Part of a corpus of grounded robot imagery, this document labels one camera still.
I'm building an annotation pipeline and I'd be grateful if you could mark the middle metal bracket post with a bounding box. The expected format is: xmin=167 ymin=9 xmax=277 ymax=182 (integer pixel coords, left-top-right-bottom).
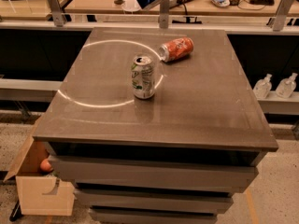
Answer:
xmin=158 ymin=0 xmax=170 ymax=29

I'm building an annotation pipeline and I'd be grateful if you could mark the green white soda can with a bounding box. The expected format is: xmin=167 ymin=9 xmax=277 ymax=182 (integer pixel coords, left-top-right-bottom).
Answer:
xmin=131 ymin=55 xmax=155 ymax=99

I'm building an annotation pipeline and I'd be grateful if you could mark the orange ball in box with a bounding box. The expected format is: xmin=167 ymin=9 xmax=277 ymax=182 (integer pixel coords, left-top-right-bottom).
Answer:
xmin=40 ymin=159 xmax=53 ymax=173

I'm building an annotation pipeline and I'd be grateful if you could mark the right metal bracket post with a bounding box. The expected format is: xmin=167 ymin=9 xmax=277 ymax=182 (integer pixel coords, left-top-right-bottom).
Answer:
xmin=269 ymin=0 xmax=294 ymax=32

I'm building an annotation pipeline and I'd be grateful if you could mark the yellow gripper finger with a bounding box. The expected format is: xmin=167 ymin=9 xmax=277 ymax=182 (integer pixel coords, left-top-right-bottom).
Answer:
xmin=142 ymin=0 xmax=169 ymax=10

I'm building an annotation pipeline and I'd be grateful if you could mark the sanitizer pump bottle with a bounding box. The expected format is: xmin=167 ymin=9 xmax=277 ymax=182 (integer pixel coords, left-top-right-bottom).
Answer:
xmin=276 ymin=73 xmax=298 ymax=98
xmin=253 ymin=74 xmax=272 ymax=99

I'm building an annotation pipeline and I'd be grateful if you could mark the clear plastic cup lid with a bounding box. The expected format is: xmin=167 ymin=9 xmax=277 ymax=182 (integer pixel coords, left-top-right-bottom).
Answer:
xmin=121 ymin=0 xmax=141 ymax=12

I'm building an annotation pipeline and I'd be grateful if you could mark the orange soda can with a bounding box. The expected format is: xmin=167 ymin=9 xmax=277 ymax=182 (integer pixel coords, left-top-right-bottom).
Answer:
xmin=158 ymin=37 xmax=193 ymax=63

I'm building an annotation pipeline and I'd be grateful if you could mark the grey drawer cabinet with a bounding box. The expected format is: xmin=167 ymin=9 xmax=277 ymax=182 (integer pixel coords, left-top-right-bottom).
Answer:
xmin=34 ymin=28 xmax=278 ymax=224

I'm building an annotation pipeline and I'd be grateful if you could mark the metal bracket post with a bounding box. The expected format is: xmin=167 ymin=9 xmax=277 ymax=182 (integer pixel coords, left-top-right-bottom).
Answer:
xmin=47 ymin=0 xmax=66 ymax=27
xmin=269 ymin=0 xmax=294 ymax=32
xmin=158 ymin=0 xmax=170 ymax=29

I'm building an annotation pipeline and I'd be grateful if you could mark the cardboard box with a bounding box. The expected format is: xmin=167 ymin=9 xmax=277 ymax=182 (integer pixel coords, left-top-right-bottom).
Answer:
xmin=3 ymin=115 xmax=76 ymax=217

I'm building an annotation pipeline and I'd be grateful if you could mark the left metal bracket post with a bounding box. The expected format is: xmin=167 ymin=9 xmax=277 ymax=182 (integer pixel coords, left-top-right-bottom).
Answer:
xmin=47 ymin=0 xmax=66 ymax=27

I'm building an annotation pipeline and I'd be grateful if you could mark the right sanitizer pump bottle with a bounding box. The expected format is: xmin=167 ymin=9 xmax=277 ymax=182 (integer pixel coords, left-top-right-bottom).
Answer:
xmin=276 ymin=73 xmax=298 ymax=98

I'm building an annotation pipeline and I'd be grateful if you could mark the left sanitizer pump bottle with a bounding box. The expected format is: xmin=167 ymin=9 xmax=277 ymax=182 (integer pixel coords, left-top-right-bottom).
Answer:
xmin=253 ymin=74 xmax=272 ymax=99

